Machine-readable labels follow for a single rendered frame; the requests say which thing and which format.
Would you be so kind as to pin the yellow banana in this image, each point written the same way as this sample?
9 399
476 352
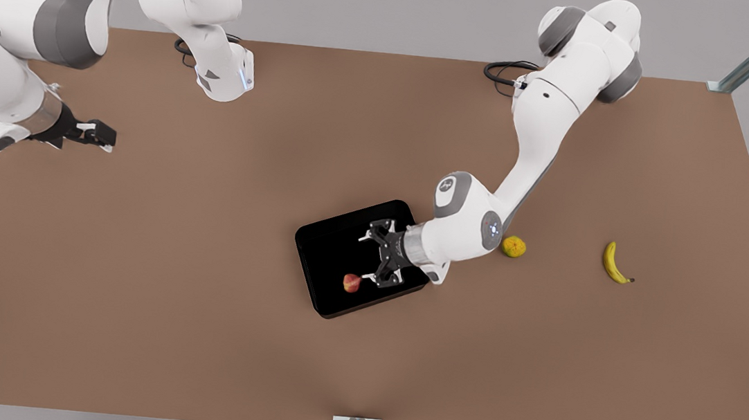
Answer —
612 264

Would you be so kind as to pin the red apple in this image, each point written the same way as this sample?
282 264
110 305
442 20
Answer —
351 283

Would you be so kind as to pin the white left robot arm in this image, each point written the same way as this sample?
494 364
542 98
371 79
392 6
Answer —
551 117

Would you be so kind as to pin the yellow round fruit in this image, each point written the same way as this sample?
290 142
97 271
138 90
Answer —
514 246

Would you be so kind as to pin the black storage box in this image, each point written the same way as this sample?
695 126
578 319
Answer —
327 261

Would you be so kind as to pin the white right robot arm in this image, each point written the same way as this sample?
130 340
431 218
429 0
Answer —
4 25

